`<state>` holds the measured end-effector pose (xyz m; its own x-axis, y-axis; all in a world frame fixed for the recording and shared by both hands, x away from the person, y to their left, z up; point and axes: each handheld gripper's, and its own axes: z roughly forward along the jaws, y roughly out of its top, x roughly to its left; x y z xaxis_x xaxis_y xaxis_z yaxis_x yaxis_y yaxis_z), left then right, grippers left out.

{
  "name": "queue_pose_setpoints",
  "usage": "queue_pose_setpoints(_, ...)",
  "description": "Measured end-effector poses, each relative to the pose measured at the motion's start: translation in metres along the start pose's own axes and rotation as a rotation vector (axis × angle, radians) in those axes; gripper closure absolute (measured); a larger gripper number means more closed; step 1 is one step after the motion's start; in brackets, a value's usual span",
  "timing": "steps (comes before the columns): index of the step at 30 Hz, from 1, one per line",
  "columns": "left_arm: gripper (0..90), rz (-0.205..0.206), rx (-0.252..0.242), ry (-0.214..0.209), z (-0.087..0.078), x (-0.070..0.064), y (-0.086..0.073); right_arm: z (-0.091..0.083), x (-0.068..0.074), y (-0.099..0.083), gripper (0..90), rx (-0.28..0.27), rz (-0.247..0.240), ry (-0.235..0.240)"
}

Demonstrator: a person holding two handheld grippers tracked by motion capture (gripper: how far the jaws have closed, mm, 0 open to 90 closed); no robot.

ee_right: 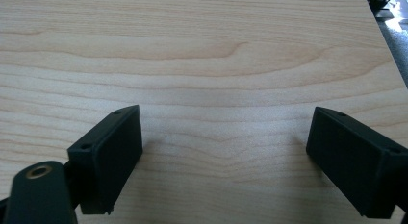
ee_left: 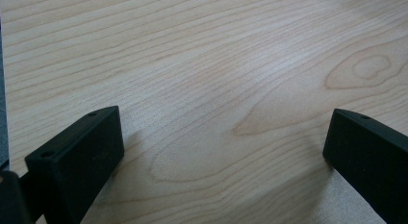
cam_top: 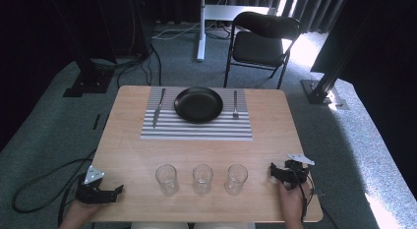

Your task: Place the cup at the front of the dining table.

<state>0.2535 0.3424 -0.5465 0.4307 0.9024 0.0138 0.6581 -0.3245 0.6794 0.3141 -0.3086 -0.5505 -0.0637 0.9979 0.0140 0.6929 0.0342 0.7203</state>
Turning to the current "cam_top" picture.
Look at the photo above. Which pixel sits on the grey striped placemat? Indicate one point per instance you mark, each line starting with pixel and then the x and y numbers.
pixel 196 129

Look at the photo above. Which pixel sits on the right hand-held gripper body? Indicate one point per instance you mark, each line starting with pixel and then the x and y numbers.
pixel 296 171

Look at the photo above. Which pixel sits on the silver fork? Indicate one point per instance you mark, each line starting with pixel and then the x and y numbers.
pixel 235 106

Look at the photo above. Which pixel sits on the silver table knife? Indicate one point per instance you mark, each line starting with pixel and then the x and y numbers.
pixel 158 108

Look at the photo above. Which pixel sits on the clear drinking glass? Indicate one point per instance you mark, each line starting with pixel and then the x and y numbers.
pixel 167 180
pixel 202 179
pixel 236 179

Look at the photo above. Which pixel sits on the person's left hand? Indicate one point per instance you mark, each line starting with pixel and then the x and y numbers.
pixel 78 214

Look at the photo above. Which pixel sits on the black round plate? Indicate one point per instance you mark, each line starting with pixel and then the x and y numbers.
pixel 198 104

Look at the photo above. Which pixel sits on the white desk frame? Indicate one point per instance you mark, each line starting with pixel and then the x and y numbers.
pixel 201 26

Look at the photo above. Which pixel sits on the black floor strip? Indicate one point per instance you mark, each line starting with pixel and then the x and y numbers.
pixel 96 121

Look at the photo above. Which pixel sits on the black slanted metal stand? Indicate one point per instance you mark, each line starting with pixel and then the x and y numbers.
pixel 323 81

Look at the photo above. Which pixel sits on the black folding chair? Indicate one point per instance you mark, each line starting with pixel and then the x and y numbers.
pixel 259 47

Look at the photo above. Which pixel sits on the person's right hand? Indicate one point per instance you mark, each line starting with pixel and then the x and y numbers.
pixel 291 206

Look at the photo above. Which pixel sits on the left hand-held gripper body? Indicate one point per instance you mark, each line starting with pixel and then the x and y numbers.
pixel 93 191

